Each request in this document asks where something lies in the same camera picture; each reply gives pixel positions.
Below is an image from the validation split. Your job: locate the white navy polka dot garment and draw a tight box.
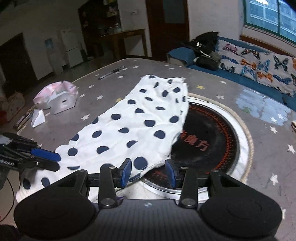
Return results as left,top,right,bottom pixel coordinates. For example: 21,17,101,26
16,75,189,201

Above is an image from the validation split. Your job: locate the white folded paper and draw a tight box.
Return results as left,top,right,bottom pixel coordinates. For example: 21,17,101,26
31,109,46,128

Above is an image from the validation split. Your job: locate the round induction cooker in table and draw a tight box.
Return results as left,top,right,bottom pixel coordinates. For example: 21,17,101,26
138,92,251,197

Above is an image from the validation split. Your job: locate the pink white tissue box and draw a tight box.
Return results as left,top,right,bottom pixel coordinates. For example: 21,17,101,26
33,80,79,114

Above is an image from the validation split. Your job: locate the water dispenser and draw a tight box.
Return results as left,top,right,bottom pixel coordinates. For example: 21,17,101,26
45,38,63,75

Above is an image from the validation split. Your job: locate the pen on table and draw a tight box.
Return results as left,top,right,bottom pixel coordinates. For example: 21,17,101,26
98,66,125,80

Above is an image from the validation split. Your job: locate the white refrigerator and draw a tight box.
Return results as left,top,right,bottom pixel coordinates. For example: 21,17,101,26
60,28,83,68

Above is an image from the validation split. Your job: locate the blue sofa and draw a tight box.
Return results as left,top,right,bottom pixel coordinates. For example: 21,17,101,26
167,32,295,110

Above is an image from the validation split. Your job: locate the folded striped blanket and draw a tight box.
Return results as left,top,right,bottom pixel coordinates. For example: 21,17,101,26
291,121,296,132

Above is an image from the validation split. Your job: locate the black bag on sofa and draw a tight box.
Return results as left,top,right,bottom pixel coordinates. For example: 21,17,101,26
189,31,221,70

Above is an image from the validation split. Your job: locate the dark wooden side table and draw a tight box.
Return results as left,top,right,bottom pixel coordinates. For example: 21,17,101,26
100,28,149,61

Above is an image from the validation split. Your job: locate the butterfly print cushion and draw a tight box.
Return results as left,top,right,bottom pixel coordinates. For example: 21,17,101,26
216,40,295,97

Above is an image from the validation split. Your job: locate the dark shelf with bottles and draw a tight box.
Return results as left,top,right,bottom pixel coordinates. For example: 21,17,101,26
78,1,120,58

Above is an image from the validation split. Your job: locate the dark wooden door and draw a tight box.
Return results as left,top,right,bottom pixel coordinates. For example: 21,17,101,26
145,0,189,61

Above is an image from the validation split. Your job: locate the green framed window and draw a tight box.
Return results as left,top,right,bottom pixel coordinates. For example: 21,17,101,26
243,0,296,44

